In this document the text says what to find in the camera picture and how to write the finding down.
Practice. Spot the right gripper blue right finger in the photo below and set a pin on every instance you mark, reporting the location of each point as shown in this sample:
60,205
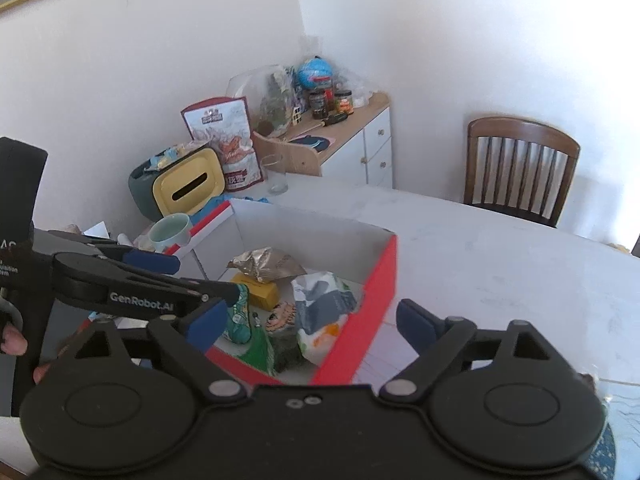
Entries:
439,343

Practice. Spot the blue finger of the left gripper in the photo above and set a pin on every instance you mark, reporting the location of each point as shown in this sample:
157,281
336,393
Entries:
131,256
108,286

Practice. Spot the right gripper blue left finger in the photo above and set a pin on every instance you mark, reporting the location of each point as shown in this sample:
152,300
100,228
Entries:
182,345

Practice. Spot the green plastic toy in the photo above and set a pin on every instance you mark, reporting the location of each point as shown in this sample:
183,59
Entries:
244,329

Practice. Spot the clear bag with socks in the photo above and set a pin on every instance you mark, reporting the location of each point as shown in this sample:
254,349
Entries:
323,304

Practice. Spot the left hand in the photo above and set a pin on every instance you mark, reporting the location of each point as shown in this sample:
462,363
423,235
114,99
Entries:
14,344

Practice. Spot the pale green mug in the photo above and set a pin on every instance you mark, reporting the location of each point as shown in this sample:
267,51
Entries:
174,229

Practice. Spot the yellow green tissue box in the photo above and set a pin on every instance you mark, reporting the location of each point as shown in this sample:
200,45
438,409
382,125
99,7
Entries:
185,185

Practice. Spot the yellow small box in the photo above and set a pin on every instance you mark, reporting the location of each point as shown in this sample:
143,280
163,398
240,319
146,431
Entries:
262,295

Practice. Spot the gold foil bag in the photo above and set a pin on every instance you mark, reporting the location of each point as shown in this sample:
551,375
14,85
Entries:
266,265

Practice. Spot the red white cardboard box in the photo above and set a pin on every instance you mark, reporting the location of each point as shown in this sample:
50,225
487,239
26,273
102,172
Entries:
363,256

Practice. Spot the clear drinking glass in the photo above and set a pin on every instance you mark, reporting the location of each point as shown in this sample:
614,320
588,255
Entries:
275,173

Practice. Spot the red snack bag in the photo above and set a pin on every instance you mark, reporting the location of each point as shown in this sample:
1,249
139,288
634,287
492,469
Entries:
224,124

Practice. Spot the brown wooden chair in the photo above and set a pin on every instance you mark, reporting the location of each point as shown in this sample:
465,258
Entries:
519,167

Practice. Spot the white wooden sideboard cabinet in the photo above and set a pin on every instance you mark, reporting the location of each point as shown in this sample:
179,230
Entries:
358,150

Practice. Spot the dark jar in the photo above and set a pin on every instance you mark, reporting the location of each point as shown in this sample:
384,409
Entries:
317,104

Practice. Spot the orange label jar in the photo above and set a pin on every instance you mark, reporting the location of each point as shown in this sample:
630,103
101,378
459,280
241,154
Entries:
343,102

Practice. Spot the blue globe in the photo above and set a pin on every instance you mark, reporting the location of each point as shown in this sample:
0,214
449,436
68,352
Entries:
312,69

